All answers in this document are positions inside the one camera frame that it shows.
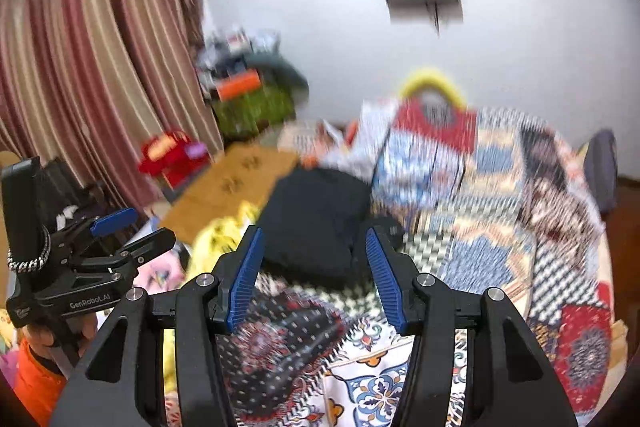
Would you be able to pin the striped pink curtain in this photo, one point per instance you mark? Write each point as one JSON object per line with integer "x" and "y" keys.
{"x": 90, "y": 57}

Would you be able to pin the orange box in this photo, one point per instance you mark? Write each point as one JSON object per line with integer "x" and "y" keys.
{"x": 239, "y": 87}

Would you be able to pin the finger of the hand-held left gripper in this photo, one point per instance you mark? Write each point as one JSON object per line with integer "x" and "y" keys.
{"x": 150, "y": 243}
{"x": 115, "y": 221}

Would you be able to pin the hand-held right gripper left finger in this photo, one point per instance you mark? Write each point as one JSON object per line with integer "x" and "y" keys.
{"x": 245, "y": 282}

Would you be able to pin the pink cloth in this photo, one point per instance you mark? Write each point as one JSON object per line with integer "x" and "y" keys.
{"x": 157, "y": 274}

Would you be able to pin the yellow cloth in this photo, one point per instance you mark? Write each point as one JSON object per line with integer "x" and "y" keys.
{"x": 220, "y": 237}

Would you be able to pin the person's left hand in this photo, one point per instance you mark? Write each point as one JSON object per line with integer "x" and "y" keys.
{"x": 40, "y": 338}

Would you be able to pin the black garment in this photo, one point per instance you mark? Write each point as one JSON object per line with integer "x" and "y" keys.
{"x": 315, "y": 222}

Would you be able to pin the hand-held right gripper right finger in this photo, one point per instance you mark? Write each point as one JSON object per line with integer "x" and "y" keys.
{"x": 387, "y": 282}

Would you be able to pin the green bag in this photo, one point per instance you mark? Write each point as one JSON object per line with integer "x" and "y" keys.
{"x": 255, "y": 112}

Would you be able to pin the person's left forearm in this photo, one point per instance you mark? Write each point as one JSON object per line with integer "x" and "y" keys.
{"x": 32, "y": 377}

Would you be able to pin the red toy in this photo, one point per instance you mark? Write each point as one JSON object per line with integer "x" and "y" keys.
{"x": 167, "y": 157}

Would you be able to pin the patchwork printed blanket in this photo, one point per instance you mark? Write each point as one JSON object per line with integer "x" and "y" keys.
{"x": 490, "y": 217}

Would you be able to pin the cardboard box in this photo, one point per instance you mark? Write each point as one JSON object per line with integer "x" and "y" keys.
{"x": 230, "y": 182}

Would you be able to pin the dark green cloth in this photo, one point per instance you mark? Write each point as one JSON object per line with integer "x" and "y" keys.
{"x": 280, "y": 69}

